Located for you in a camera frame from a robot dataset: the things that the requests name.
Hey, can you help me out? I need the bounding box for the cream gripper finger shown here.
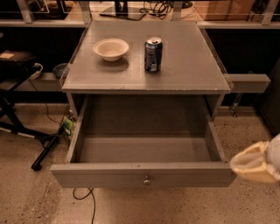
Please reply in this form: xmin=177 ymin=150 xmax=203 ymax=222
xmin=230 ymin=141 xmax=269 ymax=168
xmin=234 ymin=166 xmax=277 ymax=183

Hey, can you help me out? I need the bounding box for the grey top drawer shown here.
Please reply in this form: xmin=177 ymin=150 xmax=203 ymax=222
xmin=51 ymin=95 xmax=235 ymax=188

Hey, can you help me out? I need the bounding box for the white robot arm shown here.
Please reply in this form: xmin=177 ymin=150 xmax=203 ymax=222
xmin=229 ymin=134 xmax=280 ymax=183

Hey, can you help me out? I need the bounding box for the grey drawer cabinet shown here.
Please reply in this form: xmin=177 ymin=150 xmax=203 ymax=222
xmin=62 ymin=21 xmax=231 ymax=116

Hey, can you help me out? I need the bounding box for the blue soda can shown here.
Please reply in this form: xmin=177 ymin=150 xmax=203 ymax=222
xmin=144 ymin=37 xmax=163 ymax=73

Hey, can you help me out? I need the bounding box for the cardboard box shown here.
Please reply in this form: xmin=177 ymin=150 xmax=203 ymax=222
xmin=194 ymin=0 xmax=255 ymax=21

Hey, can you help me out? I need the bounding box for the white paper bowl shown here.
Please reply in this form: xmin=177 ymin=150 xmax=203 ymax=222
xmin=93 ymin=38 xmax=130 ymax=62

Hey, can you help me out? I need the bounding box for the green chip bag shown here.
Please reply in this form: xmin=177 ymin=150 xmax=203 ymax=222
xmin=62 ymin=116 xmax=74 ymax=140

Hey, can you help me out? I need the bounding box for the black monitor stand base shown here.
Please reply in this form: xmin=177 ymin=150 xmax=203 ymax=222
xmin=99 ymin=0 xmax=145 ymax=21

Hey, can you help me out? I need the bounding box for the grey bowl on shelf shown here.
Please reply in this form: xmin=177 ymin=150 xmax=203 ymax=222
xmin=52 ymin=63 xmax=68 ymax=79

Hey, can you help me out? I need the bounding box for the white bowl on shelf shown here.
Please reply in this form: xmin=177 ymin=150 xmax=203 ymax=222
xmin=30 ymin=63 xmax=43 ymax=80

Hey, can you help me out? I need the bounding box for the black stand with legs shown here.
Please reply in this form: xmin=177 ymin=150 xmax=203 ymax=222
xmin=0 ymin=50 xmax=64 ymax=172

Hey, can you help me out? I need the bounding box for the black floor cable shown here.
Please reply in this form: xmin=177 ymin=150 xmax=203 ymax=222
xmin=72 ymin=187 xmax=97 ymax=224

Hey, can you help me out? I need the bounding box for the black cable bundle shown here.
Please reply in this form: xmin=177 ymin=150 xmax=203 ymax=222
xmin=139 ymin=0 xmax=175 ymax=21

